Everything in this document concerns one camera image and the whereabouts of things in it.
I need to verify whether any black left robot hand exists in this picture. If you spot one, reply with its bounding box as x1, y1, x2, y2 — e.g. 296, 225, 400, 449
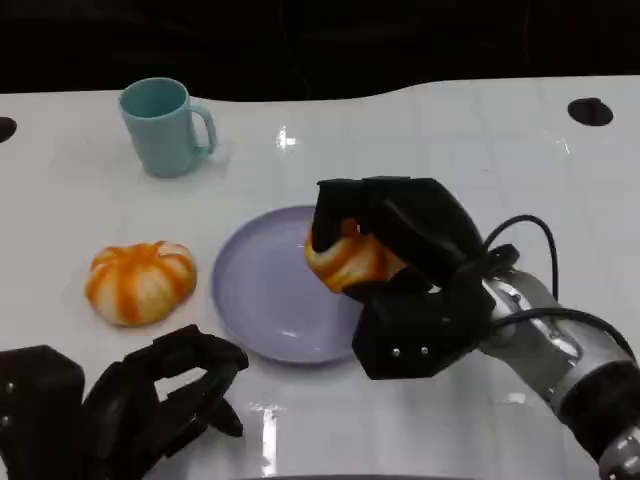
82, 323, 250, 480

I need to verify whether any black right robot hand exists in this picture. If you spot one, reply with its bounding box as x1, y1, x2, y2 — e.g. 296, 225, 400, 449
309, 175, 486, 300

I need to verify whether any oblong orange toy bread roll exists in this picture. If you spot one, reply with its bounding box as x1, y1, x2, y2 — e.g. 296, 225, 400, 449
304, 217, 404, 296

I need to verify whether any round striped toy bread roll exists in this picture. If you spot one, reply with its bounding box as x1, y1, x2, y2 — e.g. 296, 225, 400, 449
83, 240, 198, 329

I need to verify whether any lilac plate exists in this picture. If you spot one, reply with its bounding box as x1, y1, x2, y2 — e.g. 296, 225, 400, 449
212, 204, 369, 366

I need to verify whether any black backdrop curtain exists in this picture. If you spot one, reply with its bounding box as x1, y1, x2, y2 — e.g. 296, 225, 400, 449
0, 0, 640, 101

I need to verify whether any pale green mug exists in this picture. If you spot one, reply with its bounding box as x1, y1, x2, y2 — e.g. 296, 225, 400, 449
118, 77, 219, 179

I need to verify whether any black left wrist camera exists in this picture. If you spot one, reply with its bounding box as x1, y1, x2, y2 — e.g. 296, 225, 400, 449
0, 344, 86, 480

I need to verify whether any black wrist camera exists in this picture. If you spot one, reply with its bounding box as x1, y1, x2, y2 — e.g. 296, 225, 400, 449
0, 344, 86, 480
351, 284, 484, 382

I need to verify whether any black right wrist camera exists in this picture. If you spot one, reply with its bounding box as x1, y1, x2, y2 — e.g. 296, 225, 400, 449
351, 284, 484, 382

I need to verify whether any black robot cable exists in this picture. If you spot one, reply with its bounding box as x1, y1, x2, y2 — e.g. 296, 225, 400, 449
489, 307, 639, 361
482, 214, 560, 301

